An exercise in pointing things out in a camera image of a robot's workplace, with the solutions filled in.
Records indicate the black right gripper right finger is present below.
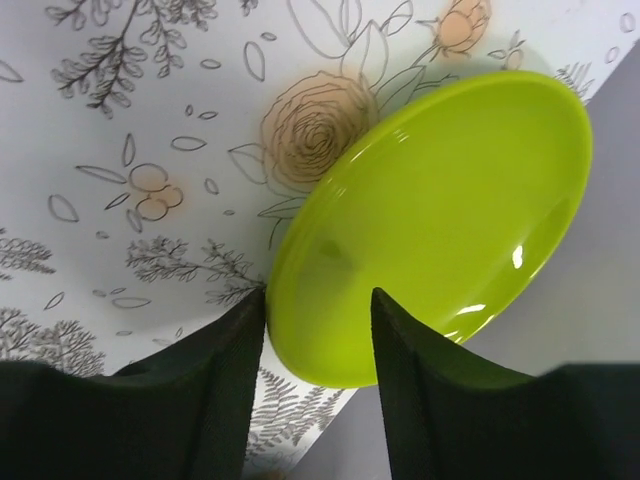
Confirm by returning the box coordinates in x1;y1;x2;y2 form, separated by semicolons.
371;288;639;479

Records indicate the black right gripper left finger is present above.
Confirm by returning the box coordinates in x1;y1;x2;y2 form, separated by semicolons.
1;289;265;479

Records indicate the lime green plate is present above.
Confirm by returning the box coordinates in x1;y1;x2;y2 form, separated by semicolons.
266;71;593;388

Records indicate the floral tablecloth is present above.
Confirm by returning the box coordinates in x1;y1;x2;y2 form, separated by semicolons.
0;0;640;466

